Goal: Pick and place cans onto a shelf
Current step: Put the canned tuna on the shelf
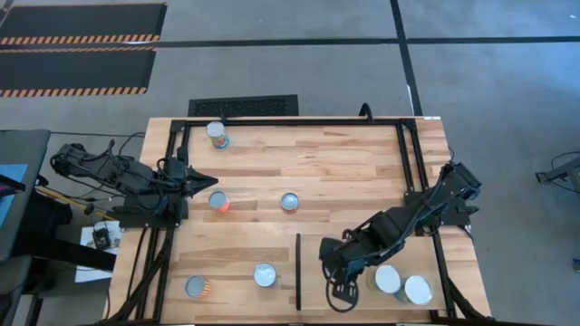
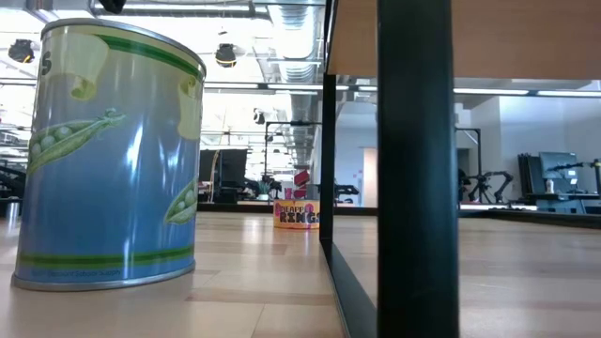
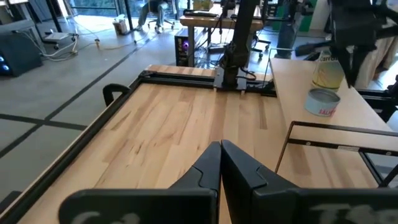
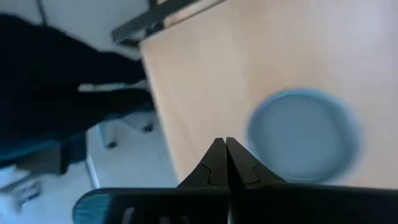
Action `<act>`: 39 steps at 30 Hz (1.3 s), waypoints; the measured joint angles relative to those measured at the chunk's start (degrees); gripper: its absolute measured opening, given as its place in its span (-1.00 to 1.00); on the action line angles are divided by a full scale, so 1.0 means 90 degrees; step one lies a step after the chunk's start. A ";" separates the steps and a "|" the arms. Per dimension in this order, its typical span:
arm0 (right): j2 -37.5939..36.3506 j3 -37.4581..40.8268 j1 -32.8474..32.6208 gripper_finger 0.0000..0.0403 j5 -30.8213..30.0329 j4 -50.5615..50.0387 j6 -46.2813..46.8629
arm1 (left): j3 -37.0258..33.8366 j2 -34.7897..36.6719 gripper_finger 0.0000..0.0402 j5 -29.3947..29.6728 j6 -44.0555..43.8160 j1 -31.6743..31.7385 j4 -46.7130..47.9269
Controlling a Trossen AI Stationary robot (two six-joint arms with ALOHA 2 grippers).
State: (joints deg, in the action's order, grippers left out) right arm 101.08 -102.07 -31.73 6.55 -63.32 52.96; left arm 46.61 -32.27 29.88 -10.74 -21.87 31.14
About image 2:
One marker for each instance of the short pineapple rings can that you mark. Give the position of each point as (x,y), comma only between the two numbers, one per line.
(296,217)

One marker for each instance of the background black robot arm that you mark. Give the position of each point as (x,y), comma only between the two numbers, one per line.
(488,185)

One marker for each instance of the red background object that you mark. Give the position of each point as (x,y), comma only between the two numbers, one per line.
(301,178)

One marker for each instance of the small green plant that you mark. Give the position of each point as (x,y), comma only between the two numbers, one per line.
(264,188)

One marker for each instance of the black background monitor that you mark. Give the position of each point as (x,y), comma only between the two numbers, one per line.
(230,173)

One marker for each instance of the black hanging ceiling lamp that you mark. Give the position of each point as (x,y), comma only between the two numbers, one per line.
(112,4)
(21,50)
(225,55)

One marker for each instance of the tall blue peas can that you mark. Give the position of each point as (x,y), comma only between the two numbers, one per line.
(108,188)

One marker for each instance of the long ceiling light strip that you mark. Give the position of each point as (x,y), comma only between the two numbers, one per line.
(490,91)
(568,94)

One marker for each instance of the small white bottle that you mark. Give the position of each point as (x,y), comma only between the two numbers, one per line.
(550,187)

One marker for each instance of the grey background monitor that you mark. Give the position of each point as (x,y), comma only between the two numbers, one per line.
(559,164)

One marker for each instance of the background dark desk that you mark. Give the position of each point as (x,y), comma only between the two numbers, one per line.
(568,202)

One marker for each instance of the wooden shelf black frame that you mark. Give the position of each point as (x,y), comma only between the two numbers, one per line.
(418,188)

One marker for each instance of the silver spiral ventilation duct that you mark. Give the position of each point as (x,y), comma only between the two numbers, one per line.
(296,47)

